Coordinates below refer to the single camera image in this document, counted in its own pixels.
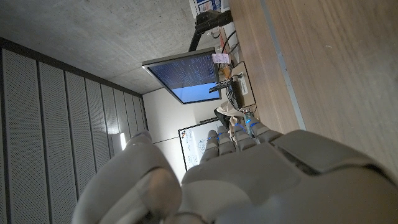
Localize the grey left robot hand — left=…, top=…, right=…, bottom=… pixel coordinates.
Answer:
left=71, top=116, right=398, bottom=224

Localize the beige cloth pile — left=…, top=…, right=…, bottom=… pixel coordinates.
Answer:
left=216, top=101, right=247, bottom=126

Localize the whiteboard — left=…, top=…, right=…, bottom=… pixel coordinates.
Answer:
left=178, top=120, right=223, bottom=171

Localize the black router with antennas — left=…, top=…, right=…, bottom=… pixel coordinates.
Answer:
left=208, top=79, right=245, bottom=110

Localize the black computer monitor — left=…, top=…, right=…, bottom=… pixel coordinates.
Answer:
left=142, top=47, right=222, bottom=105

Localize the pink sticky note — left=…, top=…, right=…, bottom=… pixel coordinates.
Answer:
left=211, top=53, right=231, bottom=65

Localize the white wipes canister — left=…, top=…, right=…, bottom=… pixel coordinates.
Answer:
left=189, top=0, right=230, bottom=17

